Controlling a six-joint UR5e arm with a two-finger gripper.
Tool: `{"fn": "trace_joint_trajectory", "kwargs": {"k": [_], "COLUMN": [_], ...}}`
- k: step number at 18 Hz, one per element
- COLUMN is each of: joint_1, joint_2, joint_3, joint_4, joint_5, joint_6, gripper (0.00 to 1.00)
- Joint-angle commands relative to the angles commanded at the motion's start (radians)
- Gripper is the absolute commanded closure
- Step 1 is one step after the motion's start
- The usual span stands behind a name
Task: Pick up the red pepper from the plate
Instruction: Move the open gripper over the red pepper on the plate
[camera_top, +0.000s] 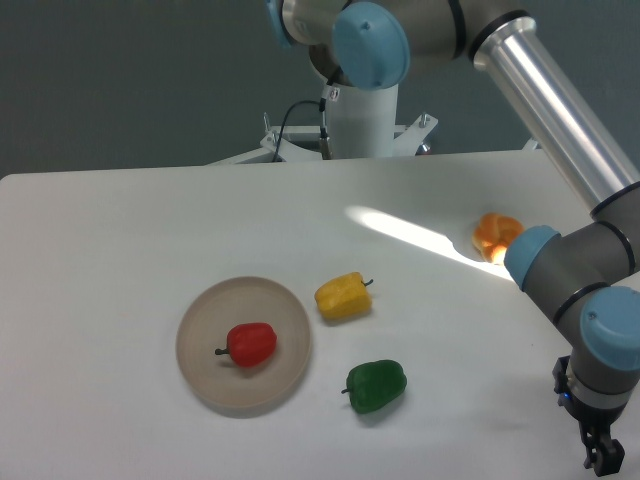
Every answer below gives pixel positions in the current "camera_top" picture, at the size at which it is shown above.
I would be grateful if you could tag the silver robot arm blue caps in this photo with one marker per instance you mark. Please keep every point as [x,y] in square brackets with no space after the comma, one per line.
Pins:
[364,49]

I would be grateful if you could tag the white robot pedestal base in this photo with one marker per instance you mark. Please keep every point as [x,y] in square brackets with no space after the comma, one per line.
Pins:
[347,123]

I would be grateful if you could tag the yellow bell pepper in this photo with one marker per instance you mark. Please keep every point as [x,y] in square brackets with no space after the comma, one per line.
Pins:
[344,296]

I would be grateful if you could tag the beige round plate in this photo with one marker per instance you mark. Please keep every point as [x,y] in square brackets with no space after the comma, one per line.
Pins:
[204,358]

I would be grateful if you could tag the red bell pepper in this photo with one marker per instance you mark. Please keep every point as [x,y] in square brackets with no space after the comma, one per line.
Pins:
[249,344]

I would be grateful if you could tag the green bell pepper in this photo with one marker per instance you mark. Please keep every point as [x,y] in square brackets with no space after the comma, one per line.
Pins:
[373,385]

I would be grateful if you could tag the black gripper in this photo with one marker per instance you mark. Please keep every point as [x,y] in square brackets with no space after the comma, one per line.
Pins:
[595,414]

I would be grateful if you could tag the orange bell pepper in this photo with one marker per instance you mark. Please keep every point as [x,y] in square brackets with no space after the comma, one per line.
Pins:
[494,234]

